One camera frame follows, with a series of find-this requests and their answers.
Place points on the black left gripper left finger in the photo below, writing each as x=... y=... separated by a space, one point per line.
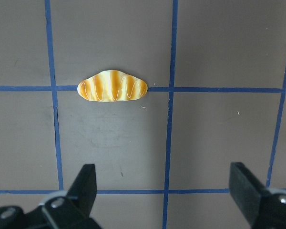
x=59 y=210

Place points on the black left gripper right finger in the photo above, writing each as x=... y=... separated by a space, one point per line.
x=262 y=207

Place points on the toy croissant bread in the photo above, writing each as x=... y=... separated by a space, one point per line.
x=112 y=86

